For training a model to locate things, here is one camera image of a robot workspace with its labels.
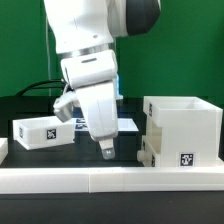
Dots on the white rear drawer box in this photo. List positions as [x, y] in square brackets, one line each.
[42, 132]

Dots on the white front drawer box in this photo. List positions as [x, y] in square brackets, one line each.
[146, 154]

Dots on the white front fence rail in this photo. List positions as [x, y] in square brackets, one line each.
[121, 179]

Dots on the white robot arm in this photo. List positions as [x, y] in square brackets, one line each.
[84, 31]

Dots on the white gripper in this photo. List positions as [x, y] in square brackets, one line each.
[91, 77]

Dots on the white drawer box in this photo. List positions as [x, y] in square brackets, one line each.
[146, 154]
[42, 132]

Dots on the white left fence rail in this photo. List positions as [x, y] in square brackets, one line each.
[3, 149]

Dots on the marker tag sheet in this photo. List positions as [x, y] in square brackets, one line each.
[124, 125]

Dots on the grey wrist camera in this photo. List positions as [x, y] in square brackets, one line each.
[64, 106]

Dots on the white fence rail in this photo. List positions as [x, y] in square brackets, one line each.
[3, 149]
[121, 179]

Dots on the white drawer cabinet frame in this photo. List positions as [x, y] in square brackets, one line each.
[183, 131]

